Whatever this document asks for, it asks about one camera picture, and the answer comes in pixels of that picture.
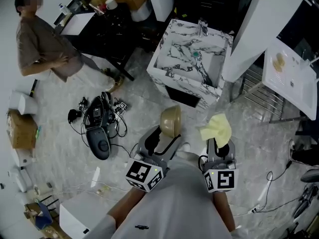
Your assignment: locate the white rectangular basin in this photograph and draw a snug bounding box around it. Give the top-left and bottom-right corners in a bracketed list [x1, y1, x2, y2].
[61, 12, 97, 36]

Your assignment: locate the black marble table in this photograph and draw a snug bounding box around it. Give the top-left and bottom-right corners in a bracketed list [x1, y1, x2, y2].
[53, 2, 160, 82]

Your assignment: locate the black floor cable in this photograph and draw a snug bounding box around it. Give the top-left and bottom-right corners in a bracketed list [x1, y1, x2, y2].
[254, 158, 307, 214]

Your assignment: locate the white ceramic sink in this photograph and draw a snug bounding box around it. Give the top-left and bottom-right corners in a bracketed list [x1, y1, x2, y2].
[263, 37, 319, 121]

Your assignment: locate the yellow sponge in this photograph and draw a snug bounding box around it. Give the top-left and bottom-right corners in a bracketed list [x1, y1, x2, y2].
[272, 60, 284, 73]

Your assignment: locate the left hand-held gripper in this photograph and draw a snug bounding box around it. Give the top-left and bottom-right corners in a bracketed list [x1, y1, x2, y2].
[125, 125, 182, 193]

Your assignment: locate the person's white shirt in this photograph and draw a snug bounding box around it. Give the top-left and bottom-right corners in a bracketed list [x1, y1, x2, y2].
[82, 150, 250, 239]

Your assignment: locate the white plastic roll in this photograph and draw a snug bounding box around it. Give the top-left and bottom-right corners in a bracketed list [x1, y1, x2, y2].
[131, 1, 153, 22]

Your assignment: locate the black round device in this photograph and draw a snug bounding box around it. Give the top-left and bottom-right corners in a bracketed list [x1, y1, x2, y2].
[67, 109, 83, 124]

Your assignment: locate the person's right forearm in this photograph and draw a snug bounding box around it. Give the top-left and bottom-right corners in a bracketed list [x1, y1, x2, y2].
[211, 190, 236, 231]

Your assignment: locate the tan bowl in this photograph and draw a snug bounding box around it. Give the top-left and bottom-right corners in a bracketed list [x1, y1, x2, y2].
[159, 105, 182, 137]

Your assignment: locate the person's left forearm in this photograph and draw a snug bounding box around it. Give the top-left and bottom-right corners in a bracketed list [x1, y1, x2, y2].
[107, 189, 147, 230]

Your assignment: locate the chrome faucet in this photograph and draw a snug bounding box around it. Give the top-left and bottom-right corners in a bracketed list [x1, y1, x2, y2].
[196, 19, 209, 37]

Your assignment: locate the white floor fixture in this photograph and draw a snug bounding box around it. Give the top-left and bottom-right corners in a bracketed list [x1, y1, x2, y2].
[9, 148, 33, 168]

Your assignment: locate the small cardboard box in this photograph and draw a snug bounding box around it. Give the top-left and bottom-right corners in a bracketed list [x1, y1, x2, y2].
[6, 110, 38, 149]

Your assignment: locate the metal towel rack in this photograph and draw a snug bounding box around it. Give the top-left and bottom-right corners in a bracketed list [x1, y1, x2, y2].
[230, 63, 309, 124]

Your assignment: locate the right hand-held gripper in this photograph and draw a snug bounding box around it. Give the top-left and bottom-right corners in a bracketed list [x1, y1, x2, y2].
[202, 137, 239, 193]

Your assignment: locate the black bicycle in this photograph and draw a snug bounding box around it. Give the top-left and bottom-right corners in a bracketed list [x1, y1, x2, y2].
[293, 168, 319, 239]

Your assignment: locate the white box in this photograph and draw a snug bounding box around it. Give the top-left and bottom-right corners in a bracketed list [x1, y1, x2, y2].
[59, 192, 118, 239]

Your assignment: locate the marble sink cabinet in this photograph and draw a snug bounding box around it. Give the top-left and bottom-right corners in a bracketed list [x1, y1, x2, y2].
[146, 18, 234, 110]

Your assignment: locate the yellow cloth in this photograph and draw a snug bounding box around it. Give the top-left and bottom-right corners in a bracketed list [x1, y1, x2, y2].
[198, 113, 232, 149]

